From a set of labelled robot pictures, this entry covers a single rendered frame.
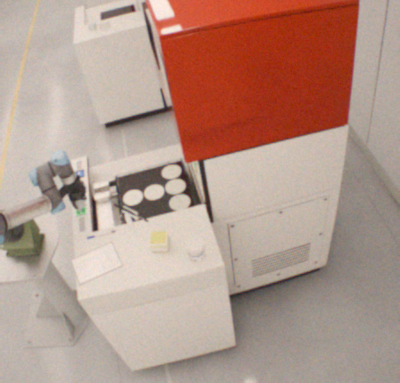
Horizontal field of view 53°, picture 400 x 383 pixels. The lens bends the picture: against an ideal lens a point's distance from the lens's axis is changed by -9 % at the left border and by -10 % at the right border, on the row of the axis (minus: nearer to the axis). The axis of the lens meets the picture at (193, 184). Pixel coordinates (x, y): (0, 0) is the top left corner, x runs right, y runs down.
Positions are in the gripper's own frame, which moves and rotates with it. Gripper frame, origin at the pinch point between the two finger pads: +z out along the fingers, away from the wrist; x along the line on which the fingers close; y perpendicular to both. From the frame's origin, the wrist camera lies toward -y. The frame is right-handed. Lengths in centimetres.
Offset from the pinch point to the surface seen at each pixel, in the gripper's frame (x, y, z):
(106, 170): 39.9, 13.3, 15.3
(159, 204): -3.2, 38.5, 7.5
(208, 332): -50, 45, 61
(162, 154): 40, 46, 15
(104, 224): -4.9, 9.9, 9.4
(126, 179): 19.4, 24.7, 7.4
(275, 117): -16, 93, -38
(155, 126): 175, 47, 97
